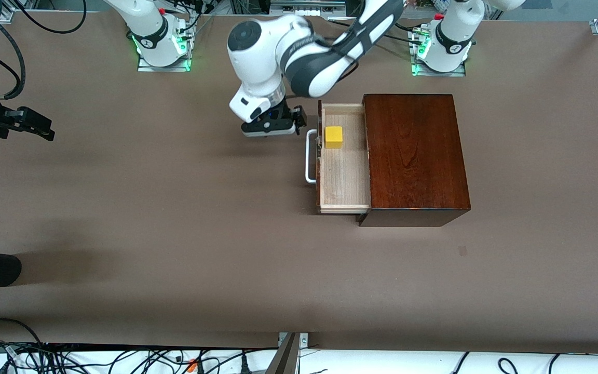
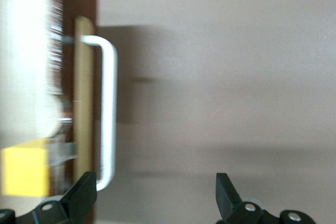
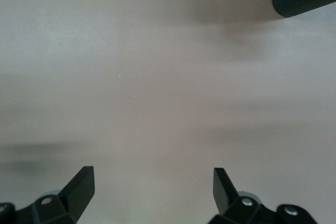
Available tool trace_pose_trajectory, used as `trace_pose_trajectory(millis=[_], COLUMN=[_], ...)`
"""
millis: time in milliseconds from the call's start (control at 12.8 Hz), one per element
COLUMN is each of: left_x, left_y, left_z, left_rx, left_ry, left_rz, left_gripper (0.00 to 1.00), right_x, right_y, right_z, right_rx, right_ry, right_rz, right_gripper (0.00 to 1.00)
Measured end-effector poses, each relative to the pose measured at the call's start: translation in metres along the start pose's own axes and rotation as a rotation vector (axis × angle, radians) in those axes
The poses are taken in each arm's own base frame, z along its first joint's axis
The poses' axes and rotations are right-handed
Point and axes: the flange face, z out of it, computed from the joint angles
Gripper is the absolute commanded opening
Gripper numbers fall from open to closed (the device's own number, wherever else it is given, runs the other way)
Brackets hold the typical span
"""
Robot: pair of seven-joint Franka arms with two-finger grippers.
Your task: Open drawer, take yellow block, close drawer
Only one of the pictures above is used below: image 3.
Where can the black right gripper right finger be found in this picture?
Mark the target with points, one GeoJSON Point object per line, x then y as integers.
{"type": "Point", "coordinates": [228, 203]}

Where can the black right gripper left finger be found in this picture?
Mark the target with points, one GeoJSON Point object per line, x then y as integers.
{"type": "Point", "coordinates": [71, 197]}

